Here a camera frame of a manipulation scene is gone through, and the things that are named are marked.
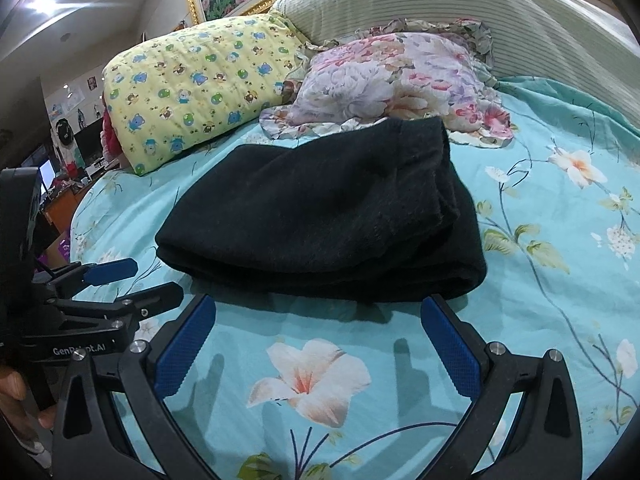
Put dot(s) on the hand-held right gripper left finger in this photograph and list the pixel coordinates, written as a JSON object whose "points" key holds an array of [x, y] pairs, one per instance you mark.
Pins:
{"points": [[185, 355]]}

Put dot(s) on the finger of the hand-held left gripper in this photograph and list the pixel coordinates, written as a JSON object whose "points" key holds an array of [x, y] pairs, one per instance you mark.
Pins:
{"points": [[112, 270], [155, 297]]}

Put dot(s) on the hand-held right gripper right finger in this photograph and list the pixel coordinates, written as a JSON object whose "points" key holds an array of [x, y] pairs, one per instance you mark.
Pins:
{"points": [[450, 355]]}

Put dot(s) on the black pants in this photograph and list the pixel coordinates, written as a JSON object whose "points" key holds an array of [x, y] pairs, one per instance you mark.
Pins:
{"points": [[310, 210]]}

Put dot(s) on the person's left hand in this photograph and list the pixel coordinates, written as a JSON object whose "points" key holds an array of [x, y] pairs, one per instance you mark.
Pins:
{"points": [[11, 392]]}

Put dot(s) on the wooden desk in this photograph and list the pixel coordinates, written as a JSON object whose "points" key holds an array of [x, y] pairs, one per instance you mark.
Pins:
{"points": [[62, 210]]}

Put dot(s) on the computer monitor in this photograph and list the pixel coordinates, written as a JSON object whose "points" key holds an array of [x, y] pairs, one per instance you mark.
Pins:
{"points": [[46, 172]]}

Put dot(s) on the teal floral bedsheet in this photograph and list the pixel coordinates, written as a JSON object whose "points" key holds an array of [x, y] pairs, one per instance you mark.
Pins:
{"points": [[500, 310]]}

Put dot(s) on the black television screen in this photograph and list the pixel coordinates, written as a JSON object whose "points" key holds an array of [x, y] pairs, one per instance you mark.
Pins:
{"points": [[89, 139]]}

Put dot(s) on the red cloth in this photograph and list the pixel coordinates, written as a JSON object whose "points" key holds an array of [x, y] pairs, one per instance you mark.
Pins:
{"points": [[109, 135]]}

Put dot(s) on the yellow cartoon print pillow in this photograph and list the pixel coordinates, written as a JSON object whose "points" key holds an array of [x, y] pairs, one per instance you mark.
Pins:
{"points": [[200, 85]]}

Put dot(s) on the pink floral ruffled pillow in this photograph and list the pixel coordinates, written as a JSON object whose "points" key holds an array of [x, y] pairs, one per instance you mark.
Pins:
{"points": [[375, 75]]}

